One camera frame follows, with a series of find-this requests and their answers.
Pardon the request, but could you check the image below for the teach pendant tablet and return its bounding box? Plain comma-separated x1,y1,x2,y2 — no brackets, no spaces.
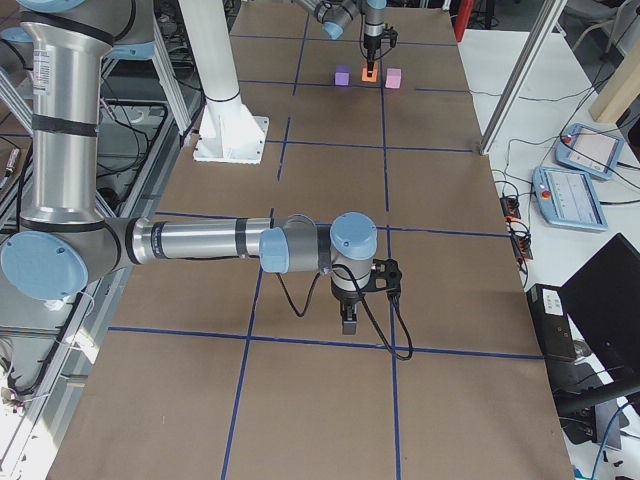
555,123,623,180
532,166,608,232

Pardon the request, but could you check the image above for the pink foam cube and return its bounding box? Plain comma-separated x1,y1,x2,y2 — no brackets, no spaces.
385,68,402,90

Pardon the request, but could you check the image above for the orange foam cube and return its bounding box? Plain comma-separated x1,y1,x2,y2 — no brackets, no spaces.
361,67,378,83

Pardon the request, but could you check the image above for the near teach pendant tablet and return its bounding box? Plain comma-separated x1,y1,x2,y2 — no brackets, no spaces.
532,166,608,232

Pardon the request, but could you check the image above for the black box device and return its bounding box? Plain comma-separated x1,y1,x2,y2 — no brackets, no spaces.
526,284,577,362

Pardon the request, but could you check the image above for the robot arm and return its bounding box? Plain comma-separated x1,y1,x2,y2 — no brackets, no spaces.
1,1,386,334
295,0,397,81

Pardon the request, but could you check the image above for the dark purple foam cube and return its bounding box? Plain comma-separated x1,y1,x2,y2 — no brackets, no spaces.
334,65,351,86

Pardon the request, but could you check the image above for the aluminium frame post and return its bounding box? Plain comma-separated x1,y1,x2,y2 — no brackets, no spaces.
479,0,567,155

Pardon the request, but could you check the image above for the black laptop computer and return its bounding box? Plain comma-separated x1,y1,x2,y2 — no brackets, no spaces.
558,232,640,381

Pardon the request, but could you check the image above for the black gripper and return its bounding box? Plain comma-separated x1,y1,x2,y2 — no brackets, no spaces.
363,34,382,75
332,288,362,335

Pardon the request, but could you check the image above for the red cylinder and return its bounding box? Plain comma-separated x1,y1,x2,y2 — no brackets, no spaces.
454,0,475,43

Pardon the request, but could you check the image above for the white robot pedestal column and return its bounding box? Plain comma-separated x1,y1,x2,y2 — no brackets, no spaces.
181,1,269,164

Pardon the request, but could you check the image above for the far teach pendant tablet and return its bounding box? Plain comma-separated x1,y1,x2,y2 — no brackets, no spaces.
555,123,623,180

